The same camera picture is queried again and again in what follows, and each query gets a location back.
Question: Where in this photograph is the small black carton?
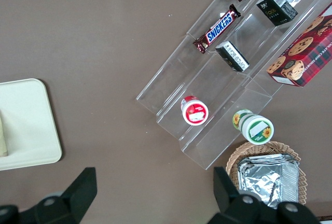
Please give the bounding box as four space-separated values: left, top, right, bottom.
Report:
215 40 251 73
256 0 299 27

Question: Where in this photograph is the green lidded yogurt cup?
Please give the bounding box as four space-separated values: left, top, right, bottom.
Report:
232 109 274 146

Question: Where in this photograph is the stack of foil trays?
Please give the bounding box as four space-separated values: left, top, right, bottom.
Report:
237 153 299 211

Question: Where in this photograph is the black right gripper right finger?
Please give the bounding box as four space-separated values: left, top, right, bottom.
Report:
207 166 280 224

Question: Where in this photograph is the red tartan cookie box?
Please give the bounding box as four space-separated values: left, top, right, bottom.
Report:
266 2 332 88

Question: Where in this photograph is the oval tan wicker basket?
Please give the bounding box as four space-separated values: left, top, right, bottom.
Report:
225 141 308 206

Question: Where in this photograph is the red lidded yogurt cup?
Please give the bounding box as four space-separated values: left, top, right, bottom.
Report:
181 95 210 126

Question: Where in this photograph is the clear acrylic stepped shelf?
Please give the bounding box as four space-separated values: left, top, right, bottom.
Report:
136 0 332 171

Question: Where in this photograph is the cream plastic tray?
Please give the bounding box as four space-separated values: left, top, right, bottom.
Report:
0 78 63 172

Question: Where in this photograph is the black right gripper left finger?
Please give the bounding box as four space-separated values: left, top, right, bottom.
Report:
19 167 98 224

